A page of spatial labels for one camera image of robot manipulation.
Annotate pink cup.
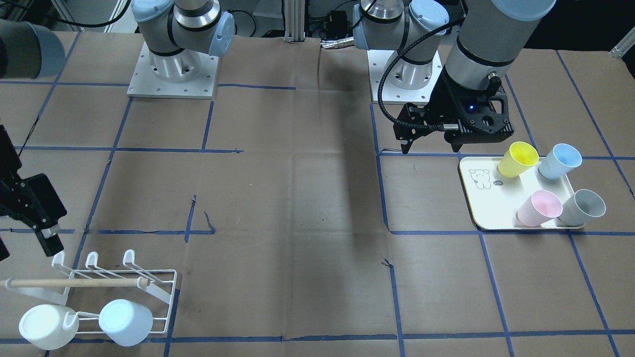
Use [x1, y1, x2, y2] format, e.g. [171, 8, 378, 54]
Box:
[516, 189, 563, 227]

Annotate aluminium frame post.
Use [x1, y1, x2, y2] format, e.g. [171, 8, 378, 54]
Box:
[281, 0, 308, 43]

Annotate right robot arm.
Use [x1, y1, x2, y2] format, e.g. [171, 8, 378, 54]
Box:
[0, 0, 235, 257]

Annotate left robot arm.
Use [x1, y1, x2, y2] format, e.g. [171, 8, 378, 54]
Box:
[352, 0, 555, 154]

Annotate grey cup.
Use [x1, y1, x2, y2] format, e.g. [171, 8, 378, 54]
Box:
[558, 189, 606, 227]

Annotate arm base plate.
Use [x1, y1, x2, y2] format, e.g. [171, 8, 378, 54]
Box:
[367, 50, 442, 105]
[127, 44, 221, 100]

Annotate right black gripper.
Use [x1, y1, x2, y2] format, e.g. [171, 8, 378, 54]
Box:
[0, 125, 66, 261]

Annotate cream plastic tray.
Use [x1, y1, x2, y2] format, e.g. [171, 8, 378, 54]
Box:
[458, 157, 574, 231]

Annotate light blue cup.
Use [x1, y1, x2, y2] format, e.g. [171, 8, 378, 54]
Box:
[98, 299, 153, 347]

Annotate white wire cup rack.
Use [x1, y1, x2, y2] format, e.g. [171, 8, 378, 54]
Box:
[1, 249, 178, 335]

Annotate yellow cup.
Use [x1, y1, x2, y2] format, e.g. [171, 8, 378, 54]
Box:
[497, 141, 539, 178]

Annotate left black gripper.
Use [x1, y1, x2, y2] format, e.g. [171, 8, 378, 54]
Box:
[394, 69, 514, 155]

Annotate cream white cup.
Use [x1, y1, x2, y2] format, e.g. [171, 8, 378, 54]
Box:
[18, 304, 79, 351]

